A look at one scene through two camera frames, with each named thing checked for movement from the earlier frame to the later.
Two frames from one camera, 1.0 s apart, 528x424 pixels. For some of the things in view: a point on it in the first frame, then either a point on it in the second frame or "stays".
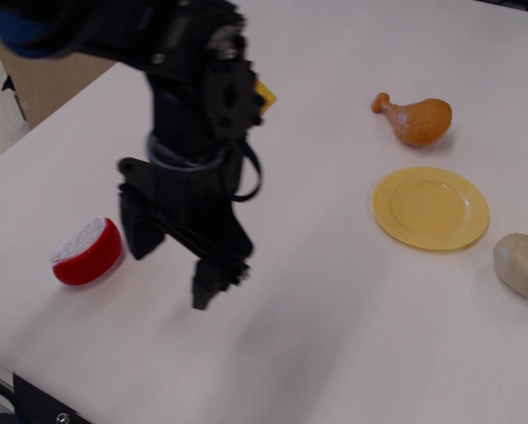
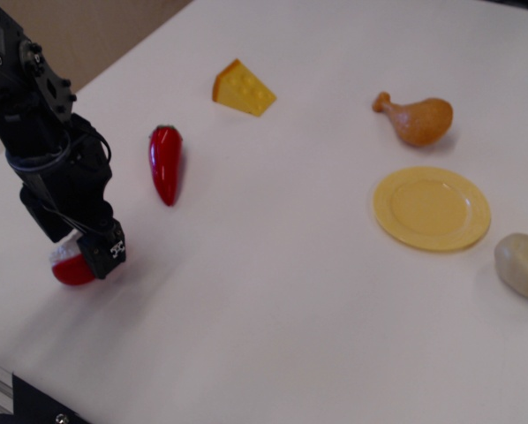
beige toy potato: (520, 261) stays
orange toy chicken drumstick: (418, 123) stays
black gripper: (196, 207) -> (74, 177)
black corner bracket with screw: (33, 405) stays
